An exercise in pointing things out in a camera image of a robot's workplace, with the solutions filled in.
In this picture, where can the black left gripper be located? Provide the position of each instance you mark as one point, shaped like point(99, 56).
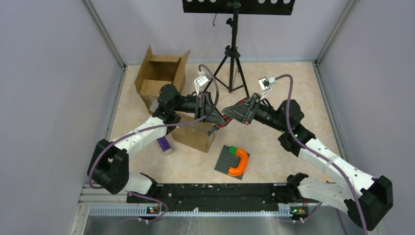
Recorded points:
point(203, 102)

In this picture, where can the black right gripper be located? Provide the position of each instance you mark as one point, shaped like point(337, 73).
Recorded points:
point(243, 111)

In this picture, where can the small cardboard box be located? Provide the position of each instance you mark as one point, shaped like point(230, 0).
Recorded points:
point(194, 135)

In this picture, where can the purple rectangular box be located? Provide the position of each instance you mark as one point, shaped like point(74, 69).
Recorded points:
point(165, 146)

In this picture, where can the large cardboard express box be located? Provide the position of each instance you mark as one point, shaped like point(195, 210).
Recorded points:
point(157, 71)

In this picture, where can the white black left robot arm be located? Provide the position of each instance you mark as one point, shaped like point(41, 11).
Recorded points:
point(109, 167)

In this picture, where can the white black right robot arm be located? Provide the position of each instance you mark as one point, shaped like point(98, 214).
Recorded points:
point(364, 198)

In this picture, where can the green block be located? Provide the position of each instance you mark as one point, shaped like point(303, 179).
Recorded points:
point(232, 150)

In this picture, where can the grey knife holder plate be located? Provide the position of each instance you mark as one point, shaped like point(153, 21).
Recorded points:
point(225, 161)

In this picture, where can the black tripod stand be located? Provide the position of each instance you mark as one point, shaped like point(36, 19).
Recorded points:
point(231, 51)

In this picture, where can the black perforated tripod tray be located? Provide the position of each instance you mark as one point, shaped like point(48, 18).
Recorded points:
point(248, 7)

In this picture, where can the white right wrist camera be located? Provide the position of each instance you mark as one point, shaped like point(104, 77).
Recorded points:
point(266, 86)

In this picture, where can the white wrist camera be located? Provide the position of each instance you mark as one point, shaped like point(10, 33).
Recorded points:
point(200, 81)
point(266, 86)

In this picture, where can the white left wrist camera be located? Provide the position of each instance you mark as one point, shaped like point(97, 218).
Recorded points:
point(200, 81)

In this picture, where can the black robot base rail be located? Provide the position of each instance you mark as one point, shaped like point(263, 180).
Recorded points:
point(232, 197)

